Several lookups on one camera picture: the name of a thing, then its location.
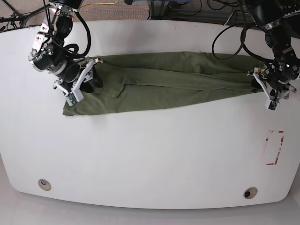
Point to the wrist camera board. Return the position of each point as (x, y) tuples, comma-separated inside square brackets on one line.
[(74, 97), (271, 105)]

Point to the olive green T-shirt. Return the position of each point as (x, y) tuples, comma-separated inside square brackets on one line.
[(152, 81)]

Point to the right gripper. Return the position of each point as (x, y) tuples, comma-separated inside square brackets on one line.
[(80, 77)]

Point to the red tape rectangle marking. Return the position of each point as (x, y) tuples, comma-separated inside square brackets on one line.
[(273, 145)]

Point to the black tripod stand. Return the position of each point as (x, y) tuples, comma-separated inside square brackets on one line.
[(16, 20)]

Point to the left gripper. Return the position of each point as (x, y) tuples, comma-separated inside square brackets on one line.
[(273, 88)]

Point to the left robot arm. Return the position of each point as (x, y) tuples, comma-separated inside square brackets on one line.
[(275, 18)]

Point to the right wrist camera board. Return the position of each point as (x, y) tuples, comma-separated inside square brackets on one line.
[(74, 97)]

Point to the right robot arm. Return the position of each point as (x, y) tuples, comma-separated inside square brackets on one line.
[(50, 53)]

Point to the right table cable grommet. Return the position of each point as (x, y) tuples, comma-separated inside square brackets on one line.
[(250, 193)]

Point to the left table cable grommet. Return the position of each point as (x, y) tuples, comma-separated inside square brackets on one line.
[(44, 185)]

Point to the table cable grommet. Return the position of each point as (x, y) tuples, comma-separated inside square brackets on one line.
[(250, 193), (44, 185)]

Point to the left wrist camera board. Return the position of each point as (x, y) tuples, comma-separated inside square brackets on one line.
[(271, 105)]

